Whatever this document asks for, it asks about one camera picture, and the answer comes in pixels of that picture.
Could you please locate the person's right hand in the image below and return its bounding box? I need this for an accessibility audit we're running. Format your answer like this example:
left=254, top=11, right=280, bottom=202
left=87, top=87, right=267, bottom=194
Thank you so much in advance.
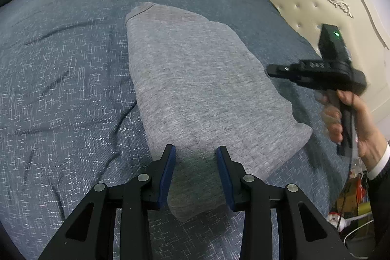
left=317, top=90, right=389, bottom=173

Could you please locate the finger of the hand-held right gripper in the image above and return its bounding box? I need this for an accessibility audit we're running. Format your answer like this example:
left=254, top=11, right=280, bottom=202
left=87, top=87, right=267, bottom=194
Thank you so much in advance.
left=266, top=63, right=305, bottom=84

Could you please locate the white power cable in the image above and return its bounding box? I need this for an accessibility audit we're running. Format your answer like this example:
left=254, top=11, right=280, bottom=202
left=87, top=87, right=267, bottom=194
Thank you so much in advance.
left=329, top=214, right=376, bottom=246

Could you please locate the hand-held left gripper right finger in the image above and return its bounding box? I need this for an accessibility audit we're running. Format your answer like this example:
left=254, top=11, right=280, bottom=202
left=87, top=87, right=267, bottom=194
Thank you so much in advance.
left=216, top=146, right=354, bottom=260

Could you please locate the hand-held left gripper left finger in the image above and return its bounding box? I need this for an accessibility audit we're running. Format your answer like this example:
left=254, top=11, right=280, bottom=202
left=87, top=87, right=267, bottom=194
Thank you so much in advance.
left=38, top=144, right=176, bottom=260

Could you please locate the grey knit sweater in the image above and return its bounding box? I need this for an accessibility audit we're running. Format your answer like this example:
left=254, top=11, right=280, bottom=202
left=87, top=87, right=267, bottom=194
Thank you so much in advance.
left=125, top=2, right=314, bottom=222

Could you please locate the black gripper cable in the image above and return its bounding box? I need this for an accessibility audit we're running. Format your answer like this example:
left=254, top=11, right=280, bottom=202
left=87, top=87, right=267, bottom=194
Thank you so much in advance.
left=338, top=126, right=359, bottom=230

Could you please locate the colourful bags pile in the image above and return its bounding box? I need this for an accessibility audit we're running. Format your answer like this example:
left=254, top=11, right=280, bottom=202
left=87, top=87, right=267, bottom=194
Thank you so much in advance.
left=329, top=169, right=376, bottom=239

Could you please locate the person's right forearm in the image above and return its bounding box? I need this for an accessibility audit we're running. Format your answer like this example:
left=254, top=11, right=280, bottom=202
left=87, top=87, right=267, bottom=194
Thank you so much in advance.
left=366, top=141, right=390, bottom=260

